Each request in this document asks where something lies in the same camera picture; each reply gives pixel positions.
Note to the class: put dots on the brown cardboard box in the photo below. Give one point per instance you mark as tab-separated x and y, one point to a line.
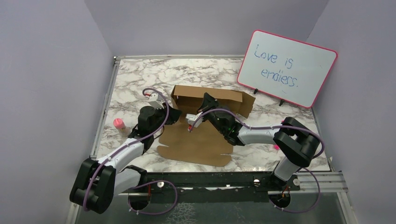
204	145

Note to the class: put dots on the pink capped small bottle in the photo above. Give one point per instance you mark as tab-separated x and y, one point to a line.
121	127

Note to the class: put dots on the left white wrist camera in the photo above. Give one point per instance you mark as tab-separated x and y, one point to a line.
155	100

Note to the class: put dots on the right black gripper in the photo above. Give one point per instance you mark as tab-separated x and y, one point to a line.
208	103

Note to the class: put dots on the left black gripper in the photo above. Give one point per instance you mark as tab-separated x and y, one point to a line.
174	115

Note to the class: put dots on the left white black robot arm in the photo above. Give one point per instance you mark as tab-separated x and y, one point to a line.
98	181

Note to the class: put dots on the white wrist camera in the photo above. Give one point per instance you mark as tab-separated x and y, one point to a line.
155	100
193	120

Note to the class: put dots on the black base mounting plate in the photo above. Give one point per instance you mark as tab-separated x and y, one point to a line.
209	187

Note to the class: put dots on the pink framed whiteboard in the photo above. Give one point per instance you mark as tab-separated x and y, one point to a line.
288	69

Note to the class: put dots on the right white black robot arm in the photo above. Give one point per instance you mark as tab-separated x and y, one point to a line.
297	142

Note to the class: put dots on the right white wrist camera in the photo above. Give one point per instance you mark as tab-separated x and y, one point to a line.
193	120

